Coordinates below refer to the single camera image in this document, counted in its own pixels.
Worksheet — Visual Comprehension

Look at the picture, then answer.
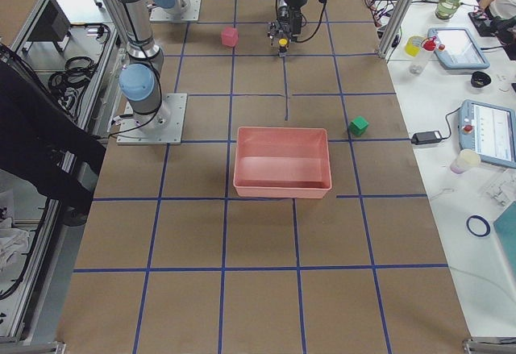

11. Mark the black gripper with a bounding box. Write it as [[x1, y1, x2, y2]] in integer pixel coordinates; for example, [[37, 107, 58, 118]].
[[268, 19, 292, 40], [289, 6, 303, 35]]

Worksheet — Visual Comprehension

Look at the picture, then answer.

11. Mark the yellow push button switch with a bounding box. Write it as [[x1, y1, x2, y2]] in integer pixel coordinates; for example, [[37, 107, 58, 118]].
[[278, 38, 289, 57]]

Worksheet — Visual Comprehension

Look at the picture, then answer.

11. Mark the pink cube near bases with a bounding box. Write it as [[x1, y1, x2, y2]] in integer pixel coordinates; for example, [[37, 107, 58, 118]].
[[221, 27, 239, 48]]

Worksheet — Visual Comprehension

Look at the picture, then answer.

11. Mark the yellow tape roll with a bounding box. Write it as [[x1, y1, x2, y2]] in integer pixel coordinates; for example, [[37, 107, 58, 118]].
[[404, 35, 426, 57]]

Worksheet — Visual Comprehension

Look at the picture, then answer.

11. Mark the red cap squeeze bottle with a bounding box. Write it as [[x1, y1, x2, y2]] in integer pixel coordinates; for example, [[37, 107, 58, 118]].
[[409, 35, 438, 75]]

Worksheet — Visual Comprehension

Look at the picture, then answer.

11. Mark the green cube near bin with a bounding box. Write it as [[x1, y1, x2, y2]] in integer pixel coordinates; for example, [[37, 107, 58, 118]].
[[348, 115, 369, 136]]

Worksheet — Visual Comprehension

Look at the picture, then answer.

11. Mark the pink plastic bin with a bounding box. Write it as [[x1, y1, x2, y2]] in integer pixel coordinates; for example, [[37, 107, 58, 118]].
[[233, 127, 332, 199]]

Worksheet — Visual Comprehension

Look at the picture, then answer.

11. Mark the teach pendant far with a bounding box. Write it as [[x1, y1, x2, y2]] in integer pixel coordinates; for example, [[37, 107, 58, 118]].
[[427, 27, 490, 71]]

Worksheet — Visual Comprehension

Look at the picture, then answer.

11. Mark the teach pendant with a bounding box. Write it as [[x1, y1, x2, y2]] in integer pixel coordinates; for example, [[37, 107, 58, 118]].
[[458, 99, 515, 169], [427, 27, 490, 71]]

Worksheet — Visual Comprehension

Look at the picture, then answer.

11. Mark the black power adapter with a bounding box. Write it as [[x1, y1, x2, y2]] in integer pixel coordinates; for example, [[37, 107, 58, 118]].
[[410, 131, 443, 145]]

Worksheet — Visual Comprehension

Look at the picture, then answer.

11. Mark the black bowl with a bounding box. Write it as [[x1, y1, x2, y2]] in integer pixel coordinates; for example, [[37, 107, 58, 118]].
[[470, 71, 492, 89]]

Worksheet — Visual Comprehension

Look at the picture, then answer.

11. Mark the person in white shirt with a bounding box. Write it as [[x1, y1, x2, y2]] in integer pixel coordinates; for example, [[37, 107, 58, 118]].
[[478, 0, 515, 27]]

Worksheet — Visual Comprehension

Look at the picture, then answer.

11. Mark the white plastic cup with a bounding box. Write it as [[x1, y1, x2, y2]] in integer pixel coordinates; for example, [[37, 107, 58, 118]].
[[450, 148, 481, 174]]

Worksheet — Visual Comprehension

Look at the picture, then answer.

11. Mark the teach pendant near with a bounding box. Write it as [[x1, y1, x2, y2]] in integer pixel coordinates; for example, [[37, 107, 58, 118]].
[[458, 99, 515, 169]]

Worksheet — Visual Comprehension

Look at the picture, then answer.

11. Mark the person in brown shirt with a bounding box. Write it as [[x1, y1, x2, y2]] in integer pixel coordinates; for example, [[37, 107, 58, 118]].
[[1, 60, 106, 227]]

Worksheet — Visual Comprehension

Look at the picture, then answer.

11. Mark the blue tape roll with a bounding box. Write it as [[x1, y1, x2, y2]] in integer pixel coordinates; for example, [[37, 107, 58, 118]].
[[465, 214, 491, 238]]

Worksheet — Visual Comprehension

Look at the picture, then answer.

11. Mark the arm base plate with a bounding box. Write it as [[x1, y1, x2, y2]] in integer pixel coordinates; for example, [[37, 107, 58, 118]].
[[116, 93, 187, 145], [150, 0, 202, 23]]

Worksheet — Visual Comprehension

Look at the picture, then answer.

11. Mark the aluminium frame post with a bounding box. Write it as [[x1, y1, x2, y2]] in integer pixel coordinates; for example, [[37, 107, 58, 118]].
[[377, 0, 412, 58]]

